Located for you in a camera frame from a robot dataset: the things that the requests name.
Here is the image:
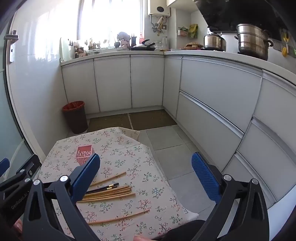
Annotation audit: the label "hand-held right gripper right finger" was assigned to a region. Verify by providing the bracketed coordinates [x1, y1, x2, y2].
[191, 152, 270, 241]

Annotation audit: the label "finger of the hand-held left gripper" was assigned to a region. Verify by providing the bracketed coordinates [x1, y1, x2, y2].
[0, 158, 10, 176]
[16, 153, 42, 180]

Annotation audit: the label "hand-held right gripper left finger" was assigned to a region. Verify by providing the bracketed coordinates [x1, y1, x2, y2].
[22, 152, 101, 241]

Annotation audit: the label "pink perforated utensil holder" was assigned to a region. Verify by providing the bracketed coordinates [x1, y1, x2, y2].
[76, 145, 96, 166]

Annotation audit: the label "person's left hand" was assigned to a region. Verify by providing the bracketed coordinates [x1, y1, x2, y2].
[13, 218, 24, 234]

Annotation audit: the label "frosted glass door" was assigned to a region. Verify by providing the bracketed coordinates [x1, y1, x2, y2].
[0, 22, 35, 183]

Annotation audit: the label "floral tablecloth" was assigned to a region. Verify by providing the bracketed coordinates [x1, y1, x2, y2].
[38, 127, 200, 241]

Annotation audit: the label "person's dark clothing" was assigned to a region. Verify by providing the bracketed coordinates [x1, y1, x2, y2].
[159, 219, 207, 241]

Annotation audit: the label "brown floor mat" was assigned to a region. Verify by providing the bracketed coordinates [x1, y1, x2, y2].
[129, 109, 178, 131]
[87, 113, 133, 133]

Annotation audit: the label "brown trash bin red liner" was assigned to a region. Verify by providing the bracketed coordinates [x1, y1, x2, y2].
[62, 100, 88, 134]

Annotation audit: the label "white cutting board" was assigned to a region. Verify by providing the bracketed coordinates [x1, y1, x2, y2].
[59, 37, 70, 63]

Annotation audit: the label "round woven tray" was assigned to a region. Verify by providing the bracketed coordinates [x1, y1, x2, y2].
[184, 42, 204, 50]

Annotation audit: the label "steel kettle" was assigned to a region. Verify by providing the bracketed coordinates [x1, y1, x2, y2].
[203, 27, 227, 52]

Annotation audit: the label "black frying pan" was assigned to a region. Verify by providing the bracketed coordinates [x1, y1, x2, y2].
[130, 39, 156, 51]

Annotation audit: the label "steel steamer pot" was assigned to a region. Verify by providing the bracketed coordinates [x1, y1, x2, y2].
[234, 23, 274, 61]

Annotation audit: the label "dark figurine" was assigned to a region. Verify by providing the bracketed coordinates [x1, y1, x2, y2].
[116, 32, 131, 48]

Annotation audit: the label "yellow snack bag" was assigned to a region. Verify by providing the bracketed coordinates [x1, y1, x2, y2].
[187, 24, 199, 39]

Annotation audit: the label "yellow scissors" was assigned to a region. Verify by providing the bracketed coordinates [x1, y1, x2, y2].
[280, 31, 290, 57]

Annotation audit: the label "water heater pipes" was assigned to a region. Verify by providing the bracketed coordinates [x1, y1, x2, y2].
[149, 15, 168, 36]

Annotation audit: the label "kitchen window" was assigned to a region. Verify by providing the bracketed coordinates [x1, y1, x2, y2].
[76, 0, 145, 48]

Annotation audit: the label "black range hood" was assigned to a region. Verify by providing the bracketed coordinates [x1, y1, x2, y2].
[195, 0, 286, 39]

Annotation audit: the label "white water heater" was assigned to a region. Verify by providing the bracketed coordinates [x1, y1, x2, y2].
[147, 0, 172, 17]

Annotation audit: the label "metal door handle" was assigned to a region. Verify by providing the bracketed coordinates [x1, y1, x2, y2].
[4, 30, 19, 63]

